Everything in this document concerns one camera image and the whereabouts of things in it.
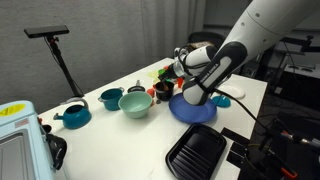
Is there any cardboard box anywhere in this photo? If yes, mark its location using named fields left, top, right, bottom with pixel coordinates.
left=188, top=41, right=215, bottom=52

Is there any black clamp orange tip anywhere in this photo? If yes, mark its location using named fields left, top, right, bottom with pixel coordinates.
left=246, top=149, right=299, bottom=180
left=259, top=118, right=288, bottom=151

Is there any teal toy kettle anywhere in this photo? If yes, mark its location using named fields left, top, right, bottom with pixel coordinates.
left=53, top=97, right=93, bottom=130

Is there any black camera tripod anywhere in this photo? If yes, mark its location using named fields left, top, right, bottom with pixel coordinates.
left=44, top=35, right=85, bottom=98

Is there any black office chair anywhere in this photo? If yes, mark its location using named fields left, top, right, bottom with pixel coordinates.
left=187, top=31, right=227, bottom=51

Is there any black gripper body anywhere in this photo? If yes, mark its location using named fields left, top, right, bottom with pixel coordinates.
left=159, top=63, right=178, bottom=82

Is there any black bundled power cord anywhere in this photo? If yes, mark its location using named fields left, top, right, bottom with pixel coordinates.
left=41, top=123, right=68, bottom=171

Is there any short black tape strip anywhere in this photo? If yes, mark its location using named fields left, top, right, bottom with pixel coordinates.
left=226, top=150, right=246, bottom=169
left=229, top=141, right=248, bottom=157

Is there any small dark teal pan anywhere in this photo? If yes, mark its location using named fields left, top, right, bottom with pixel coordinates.
left=127, top=79, right=147, bottom=94

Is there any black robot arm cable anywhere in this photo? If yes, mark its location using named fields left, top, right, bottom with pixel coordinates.
left=213, top=87, right=320, bottom=148

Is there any mint green bowl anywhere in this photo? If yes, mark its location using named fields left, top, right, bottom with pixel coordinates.
left=117, top=91, right=154, bottom=119

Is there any black pot grey handle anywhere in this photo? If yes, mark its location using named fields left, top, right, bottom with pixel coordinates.
left=154, top=80, right=175, bottom=102

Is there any yellow-green cutting mat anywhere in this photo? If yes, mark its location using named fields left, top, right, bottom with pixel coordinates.
left=147, top=69, right=163, bottom=80

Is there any light blue toy oven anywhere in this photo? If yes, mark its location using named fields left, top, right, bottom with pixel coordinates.
left=0, top=100, right=56, bottom=180

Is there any black ridged tray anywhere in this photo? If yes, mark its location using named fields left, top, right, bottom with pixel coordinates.
left=165, top=123, right=228, bottom=180

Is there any large blue plate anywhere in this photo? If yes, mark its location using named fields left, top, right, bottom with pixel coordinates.
left=168, top=92, right=218, bottom=124

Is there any teal two-handled pot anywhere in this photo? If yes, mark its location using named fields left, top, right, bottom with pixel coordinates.
left=97, top=87, right=125, bottom=112

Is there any long black tape strip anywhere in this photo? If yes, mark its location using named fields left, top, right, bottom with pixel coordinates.
left=220, top=127, right=250, bottom=144

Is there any small white plate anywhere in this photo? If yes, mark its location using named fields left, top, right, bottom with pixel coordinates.
left=218, top=84, right=246, bottom=100

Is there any black stereo camera bar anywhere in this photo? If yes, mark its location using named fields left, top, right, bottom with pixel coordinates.
left=23, top=25, right=70, bottom=39

